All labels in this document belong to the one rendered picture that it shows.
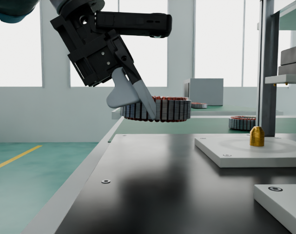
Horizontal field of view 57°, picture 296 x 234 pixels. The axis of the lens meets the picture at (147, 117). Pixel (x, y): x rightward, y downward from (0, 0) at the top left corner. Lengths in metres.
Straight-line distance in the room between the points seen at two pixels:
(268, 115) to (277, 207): 0.43
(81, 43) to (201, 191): 0.28
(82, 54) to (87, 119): 4.57
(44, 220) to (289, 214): 0.19
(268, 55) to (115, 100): 0.36
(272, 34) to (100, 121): 4.45
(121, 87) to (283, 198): 0.25
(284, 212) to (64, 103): 4.91
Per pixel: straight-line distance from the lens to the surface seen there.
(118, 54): 0.38
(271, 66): 0.62
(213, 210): 0.21
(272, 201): 0.21
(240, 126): 0.82
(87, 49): 0.41
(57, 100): 5.08
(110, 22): 0.42
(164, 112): 0.38
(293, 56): 0.43
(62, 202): 0.29
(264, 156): 0.35
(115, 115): 1.72
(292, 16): 1.31
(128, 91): 0.38
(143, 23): 0.42
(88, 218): 0.20
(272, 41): 0.63
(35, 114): 5.22
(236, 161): 0.33
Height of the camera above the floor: 0.85
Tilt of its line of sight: 5 degrees down
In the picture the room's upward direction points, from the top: straight up
